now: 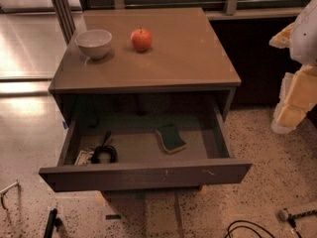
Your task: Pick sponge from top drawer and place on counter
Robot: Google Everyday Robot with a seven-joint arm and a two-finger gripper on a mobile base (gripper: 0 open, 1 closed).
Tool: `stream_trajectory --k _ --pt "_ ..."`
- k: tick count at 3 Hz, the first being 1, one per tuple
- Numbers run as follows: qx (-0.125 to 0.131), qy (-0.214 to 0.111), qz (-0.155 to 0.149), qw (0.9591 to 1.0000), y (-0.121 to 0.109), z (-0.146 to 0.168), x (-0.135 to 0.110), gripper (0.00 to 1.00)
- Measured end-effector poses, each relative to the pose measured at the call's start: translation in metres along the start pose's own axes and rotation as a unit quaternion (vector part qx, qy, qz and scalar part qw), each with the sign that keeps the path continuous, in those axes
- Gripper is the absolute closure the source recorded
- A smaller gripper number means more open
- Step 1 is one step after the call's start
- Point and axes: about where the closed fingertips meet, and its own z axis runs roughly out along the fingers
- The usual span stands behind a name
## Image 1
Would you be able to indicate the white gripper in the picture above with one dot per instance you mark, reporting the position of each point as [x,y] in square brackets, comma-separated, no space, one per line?
[306,37]

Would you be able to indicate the green and yellow sponge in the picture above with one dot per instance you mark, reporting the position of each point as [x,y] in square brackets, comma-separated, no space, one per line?
[170,138]

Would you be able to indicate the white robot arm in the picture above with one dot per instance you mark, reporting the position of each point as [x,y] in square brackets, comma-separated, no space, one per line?
[312,4]

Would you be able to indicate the open grey top drawer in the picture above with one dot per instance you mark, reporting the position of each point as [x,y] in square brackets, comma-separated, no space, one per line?
[128,154]

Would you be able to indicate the white item in drawer corner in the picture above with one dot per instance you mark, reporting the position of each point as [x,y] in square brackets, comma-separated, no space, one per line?
[84,158]

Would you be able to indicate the red apple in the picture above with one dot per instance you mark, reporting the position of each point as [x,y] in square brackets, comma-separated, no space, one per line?
[141,39]

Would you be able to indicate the white ceramic bowl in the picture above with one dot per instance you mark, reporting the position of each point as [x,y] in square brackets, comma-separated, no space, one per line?
[95,44]

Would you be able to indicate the blue tape piece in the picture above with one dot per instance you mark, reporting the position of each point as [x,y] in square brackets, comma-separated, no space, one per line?
[64,124]

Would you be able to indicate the black tool on floor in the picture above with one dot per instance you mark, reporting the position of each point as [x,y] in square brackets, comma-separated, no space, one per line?
[54,222]

